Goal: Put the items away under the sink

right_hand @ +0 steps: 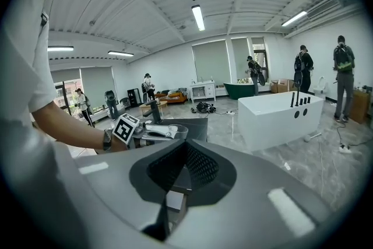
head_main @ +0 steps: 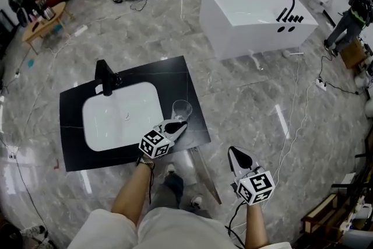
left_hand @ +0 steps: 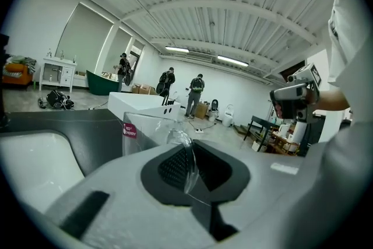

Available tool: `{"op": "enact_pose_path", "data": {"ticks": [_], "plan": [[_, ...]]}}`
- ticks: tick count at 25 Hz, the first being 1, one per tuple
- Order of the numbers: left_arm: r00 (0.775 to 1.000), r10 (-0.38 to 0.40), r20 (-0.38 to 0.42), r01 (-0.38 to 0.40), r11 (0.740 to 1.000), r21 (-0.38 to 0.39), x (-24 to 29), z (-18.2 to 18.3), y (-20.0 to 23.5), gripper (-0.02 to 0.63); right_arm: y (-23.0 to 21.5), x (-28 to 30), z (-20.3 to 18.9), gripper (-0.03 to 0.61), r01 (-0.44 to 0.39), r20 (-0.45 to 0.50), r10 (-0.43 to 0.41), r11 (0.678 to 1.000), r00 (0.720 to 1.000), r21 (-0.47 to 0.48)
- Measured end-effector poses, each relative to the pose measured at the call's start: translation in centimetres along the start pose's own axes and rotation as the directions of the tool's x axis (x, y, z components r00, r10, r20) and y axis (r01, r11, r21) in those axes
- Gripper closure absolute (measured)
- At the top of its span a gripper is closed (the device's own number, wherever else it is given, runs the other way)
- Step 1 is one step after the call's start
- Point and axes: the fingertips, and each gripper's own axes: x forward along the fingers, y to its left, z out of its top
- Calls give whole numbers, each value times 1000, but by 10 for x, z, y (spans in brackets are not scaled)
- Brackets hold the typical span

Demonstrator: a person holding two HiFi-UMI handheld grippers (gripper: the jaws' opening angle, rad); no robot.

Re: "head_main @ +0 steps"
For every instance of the white bathtub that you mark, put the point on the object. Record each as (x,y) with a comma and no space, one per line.
(242,8)

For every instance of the person's white shirt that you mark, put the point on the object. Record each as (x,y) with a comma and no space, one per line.
(175,230)

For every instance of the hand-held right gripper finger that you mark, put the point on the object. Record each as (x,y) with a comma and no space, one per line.
(251,161)
(233,161)

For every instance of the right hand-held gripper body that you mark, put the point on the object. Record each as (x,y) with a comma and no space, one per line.
(256,188)

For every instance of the person's left forearm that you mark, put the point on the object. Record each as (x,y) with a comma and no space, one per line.
(132,192)

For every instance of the white power strip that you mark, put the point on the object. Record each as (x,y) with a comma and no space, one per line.
(81,30)
(321,84)

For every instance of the person's shoe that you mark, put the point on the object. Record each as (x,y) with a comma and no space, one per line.
(196,201)
(171,169)

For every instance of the white shower head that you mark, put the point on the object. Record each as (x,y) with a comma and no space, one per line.
(291,53)

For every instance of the clear glass cup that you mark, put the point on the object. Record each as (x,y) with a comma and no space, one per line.
(181,110)

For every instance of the black sink faucet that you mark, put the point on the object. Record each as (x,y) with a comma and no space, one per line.
(105,78)

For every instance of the black vanity with white sink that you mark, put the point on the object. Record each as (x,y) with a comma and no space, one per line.
(116,118)

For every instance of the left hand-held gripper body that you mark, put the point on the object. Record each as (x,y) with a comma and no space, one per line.
(154,144)

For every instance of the black bathtub faucet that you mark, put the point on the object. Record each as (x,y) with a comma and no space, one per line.
(287,13)

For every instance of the grey sink cabinet door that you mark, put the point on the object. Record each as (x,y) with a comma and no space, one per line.
(208,176)

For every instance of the person's right forearm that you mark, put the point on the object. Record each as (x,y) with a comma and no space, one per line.
(256,226)

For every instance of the person's dark trousers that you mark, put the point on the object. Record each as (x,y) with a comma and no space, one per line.
(170,194)

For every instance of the metal wristwatch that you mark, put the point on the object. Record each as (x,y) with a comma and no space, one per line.
(145,161)

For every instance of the person's left shoe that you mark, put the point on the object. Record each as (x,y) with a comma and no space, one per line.
(171,169)

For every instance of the metal kettle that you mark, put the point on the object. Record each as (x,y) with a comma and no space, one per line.
(49,13)

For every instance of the wooden coffee table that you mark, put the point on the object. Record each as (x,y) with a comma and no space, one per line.
(43,27)

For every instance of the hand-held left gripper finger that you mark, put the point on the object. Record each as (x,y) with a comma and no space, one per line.
(177,134)
(175,122)

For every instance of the person's right shoe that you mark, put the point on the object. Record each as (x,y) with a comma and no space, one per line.
(196,201)

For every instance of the wooden storage shelf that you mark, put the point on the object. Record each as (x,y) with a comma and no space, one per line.
(341,213)

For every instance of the brown cardboard box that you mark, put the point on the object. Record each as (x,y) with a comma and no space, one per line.
(353,54)

